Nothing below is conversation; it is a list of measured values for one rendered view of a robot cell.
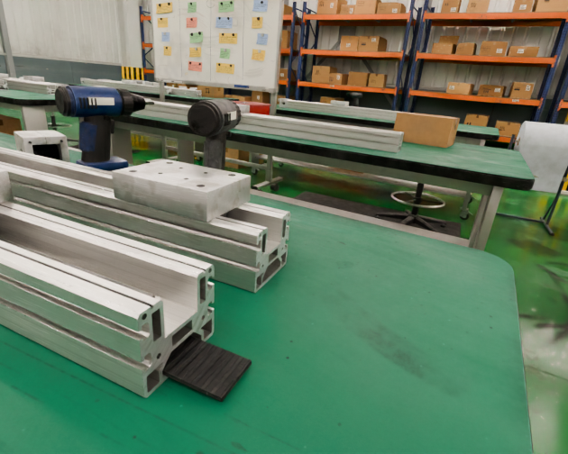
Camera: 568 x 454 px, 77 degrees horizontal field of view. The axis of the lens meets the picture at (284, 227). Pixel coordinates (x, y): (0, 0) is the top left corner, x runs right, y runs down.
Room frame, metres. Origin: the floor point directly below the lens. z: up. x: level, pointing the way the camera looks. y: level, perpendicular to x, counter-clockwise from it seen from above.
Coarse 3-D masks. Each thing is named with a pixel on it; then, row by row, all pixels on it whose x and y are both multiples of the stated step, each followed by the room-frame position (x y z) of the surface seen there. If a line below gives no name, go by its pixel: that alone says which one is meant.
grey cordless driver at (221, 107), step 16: (192, 112) 0.62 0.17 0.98; (208, 112) 0.61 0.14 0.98; (224, 112) 0.65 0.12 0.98; (240, 112) 0.74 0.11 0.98; (192, 128) 0.62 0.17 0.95; (208, 128) 0.61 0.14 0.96; (224, 128) 0.65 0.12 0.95; (208, 144) 0.65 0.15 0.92; (224, 144) 0.68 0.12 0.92; (208, 160) 0.64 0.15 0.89; (224, 160) 0.68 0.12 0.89
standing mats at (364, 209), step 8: (304, 192) 3.54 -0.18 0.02; (304, 200) 3.26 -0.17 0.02; (312, 200) 3.29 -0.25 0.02; (320, 200) 3.31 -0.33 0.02; (328, 200) 3.33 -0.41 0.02; (336, 200) 3.35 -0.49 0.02; (344, 200) 3.37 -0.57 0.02; (336, 208) 3.10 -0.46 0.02; (344, 208) 3.12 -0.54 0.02; (352, 208) 3.14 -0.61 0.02; (360, 208) 3.16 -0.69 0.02; (368, 208) 3.18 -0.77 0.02; (376, 208) 3.20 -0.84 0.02; (384, 208) 3.21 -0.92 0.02; (408, 224) 2.83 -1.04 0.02; (416, 224) 2.84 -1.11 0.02; (432, 224) 2.87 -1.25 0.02; (448, 224) 2.91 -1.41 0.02; (456, 224) 2.92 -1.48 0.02; (448, 232) 2.71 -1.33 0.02; (456, 232) 2.73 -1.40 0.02
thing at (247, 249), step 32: (0, 160) 0.71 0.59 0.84; (32, 160) 0.67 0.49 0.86; (32, 192) 0.56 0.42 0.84; (64, 192) 0.53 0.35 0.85; (96, 192) 0.51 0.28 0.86; (96, 224) 0.51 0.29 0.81; (128, 224) 0.48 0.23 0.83; (160, 224) 0.46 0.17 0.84; (192, 224) 0.43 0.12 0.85; (224, 224) 0.42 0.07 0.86; (256, 224) 0.48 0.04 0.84; (192, 256) 0.44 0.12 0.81; (224, 256) 0.42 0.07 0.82; (256, 256) 0.40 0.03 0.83; (256, 288) 0.40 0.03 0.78
